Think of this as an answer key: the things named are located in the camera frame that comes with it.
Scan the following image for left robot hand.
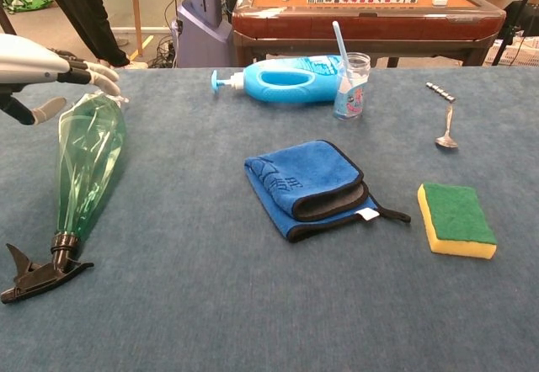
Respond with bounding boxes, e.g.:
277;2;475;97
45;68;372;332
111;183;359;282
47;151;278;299
0;34;122;127

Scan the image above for green transparent spray bottle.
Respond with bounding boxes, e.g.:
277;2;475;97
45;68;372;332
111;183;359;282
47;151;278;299
0;92;127;305

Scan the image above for purple robot base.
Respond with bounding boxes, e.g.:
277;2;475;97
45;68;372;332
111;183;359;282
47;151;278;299
170;0;234;69

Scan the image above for blue detergent pump bottle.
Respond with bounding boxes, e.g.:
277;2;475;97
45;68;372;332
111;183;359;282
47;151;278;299
211;55;350;105

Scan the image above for black slanted pole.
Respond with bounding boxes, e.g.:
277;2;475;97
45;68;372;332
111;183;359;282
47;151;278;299
0;8;18;36

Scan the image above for green bag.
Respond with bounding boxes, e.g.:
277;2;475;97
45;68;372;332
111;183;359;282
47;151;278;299
2;0;54;15

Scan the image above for person in black trousers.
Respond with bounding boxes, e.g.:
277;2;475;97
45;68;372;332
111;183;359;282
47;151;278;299
33;0;148;70

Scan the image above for wooden pole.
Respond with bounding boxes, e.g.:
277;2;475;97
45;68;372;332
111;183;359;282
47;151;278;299
129;0;144;57

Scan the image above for blue folded microfiber cloth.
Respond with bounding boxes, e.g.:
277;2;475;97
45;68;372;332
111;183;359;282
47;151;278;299
243;139;412;244

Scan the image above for blue table cover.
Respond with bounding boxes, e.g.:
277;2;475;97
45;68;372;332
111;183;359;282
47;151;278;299
0;67;539;372

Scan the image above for light blue plastic stick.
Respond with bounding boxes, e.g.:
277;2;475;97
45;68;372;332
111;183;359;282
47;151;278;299
332;20;353;95

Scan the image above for clear glass jar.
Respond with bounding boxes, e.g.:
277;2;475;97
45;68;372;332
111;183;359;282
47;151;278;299
332;51;371;121

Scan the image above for brown mahjong table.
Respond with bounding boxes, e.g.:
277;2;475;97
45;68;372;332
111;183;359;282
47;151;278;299
231;0;508;69

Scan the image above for bent metal spoon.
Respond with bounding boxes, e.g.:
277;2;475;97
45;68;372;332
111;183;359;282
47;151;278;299
424;82;460;151

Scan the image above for yellow green scrub sponge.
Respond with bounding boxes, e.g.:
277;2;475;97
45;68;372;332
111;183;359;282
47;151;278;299
417;182;499;260

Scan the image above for white plastic crate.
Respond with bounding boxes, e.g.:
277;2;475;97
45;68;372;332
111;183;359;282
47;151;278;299
483;35;539;68

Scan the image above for black floor cables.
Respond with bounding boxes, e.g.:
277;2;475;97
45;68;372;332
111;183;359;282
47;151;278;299
149;35;176;69

